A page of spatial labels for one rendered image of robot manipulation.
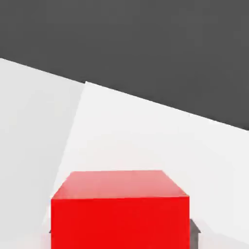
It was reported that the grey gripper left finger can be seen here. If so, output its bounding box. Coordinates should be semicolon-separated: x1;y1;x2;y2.
39;229;52;249

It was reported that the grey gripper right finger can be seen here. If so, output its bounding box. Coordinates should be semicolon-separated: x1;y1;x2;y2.
189;219;249;249

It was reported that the small red cube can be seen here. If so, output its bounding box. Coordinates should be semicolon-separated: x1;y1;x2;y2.
51;170;190;249

